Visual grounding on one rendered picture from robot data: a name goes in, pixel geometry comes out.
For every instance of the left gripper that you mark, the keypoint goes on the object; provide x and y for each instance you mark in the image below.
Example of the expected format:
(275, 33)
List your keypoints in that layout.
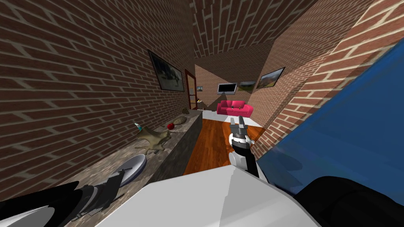
(105, 192)

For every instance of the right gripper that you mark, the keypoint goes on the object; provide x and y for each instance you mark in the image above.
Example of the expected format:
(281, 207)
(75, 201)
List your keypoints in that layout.
(238, 130)

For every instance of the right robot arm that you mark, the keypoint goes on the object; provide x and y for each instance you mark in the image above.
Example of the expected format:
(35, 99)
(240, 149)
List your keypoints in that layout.
(344, 205)

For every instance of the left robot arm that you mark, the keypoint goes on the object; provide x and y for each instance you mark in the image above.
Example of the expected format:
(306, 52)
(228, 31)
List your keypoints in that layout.
(38, 209)

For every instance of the pink sofa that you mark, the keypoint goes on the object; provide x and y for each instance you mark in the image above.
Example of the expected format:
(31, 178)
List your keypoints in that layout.
(235, 108)

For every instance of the white rug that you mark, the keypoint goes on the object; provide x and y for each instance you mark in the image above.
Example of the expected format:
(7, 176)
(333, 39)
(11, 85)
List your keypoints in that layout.
(213, 115)

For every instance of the green landscape picture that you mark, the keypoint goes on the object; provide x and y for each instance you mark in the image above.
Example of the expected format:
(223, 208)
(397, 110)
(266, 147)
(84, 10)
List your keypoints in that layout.
(247, 86)

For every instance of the white round plate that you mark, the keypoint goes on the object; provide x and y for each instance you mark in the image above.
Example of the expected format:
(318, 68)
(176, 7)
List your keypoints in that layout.
(135, 167)

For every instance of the small side table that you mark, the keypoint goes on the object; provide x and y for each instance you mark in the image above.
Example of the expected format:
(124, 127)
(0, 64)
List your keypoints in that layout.
(200, 104)

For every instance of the small framed picture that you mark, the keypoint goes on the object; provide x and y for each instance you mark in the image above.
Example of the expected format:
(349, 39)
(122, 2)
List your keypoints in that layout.
(199, 88)

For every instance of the small brown lump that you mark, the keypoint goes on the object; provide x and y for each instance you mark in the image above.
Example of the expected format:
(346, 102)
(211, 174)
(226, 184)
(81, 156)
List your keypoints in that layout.
(185, 111)

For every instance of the mountain landscape framed picture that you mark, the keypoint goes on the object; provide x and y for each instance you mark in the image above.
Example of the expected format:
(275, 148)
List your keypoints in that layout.
(270, 78)

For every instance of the red framed glass door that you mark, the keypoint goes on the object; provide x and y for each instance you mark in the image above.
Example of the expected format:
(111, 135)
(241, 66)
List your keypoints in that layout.
(190, 90)

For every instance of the brown speckled bread loaf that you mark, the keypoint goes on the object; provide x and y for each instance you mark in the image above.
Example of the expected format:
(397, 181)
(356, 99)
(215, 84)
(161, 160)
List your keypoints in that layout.
(180, 121)

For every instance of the red apple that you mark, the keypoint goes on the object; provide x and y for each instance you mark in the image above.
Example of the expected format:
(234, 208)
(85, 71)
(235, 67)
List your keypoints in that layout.
(170, 126)

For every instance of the olive crumpled cloth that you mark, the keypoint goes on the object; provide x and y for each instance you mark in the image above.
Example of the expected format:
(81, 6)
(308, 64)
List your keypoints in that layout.
(154, 138)

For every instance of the teal small bottle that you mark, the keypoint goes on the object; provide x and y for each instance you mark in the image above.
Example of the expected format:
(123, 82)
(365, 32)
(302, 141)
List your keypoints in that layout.
(137, 126)

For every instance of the large dark framed picture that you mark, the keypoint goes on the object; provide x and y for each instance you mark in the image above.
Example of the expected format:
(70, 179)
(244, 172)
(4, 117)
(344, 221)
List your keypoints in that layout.
(167, 74)

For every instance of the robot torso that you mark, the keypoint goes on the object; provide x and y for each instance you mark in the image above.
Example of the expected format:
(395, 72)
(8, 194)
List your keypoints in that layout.
(202, 201)

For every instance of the large blue panel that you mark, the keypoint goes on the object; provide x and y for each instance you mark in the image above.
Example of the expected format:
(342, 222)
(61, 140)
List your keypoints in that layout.
(341, 132)

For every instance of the wall television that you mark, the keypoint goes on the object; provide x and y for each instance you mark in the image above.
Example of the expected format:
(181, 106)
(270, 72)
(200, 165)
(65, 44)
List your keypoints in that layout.
(227, 88)

